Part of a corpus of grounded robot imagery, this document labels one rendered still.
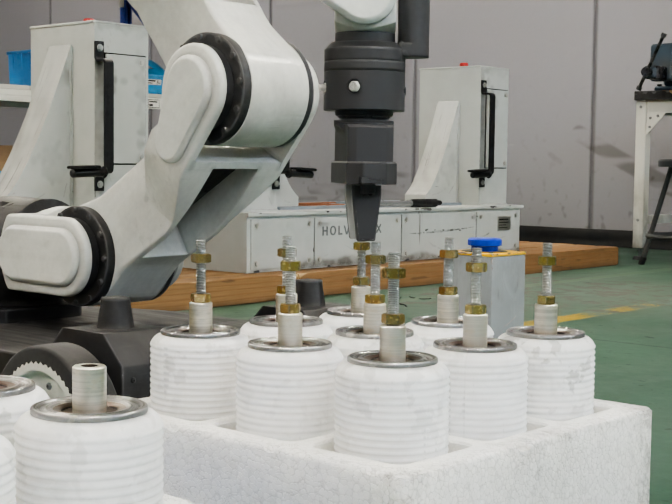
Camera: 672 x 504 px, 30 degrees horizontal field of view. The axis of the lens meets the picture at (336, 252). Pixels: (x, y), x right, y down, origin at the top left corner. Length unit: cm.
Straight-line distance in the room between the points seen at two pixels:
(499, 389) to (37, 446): 45
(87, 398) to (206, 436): 29
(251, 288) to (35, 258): 195
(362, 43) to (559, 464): 49
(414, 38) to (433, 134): 355
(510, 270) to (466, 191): 342
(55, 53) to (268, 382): 262
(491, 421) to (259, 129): 63
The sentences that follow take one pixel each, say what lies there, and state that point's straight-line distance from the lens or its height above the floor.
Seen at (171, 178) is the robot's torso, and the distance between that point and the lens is 162.
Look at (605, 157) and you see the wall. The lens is 679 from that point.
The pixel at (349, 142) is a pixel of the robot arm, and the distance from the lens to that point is 133.
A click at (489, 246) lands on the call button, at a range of 146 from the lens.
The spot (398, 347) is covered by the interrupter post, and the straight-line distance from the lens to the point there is 104.
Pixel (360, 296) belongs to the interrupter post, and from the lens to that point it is 136.
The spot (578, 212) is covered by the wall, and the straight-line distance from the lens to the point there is 687.
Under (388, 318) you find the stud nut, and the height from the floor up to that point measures 29.
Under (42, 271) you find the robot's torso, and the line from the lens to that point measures 182.
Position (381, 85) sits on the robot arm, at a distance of 133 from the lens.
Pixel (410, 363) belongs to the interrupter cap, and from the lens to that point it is 101.
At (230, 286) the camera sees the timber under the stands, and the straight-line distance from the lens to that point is 367.
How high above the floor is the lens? 41
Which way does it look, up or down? 4 degrees down
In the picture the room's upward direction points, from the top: 1 degrees clockwise
